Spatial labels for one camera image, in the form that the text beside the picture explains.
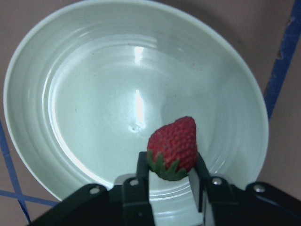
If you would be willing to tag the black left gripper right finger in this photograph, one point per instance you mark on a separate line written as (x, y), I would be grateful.
(213, 196)

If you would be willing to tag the pale green plate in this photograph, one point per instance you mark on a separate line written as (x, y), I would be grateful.
(90, 83)

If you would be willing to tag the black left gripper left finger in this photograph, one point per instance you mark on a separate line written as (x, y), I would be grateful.
(137, 210)

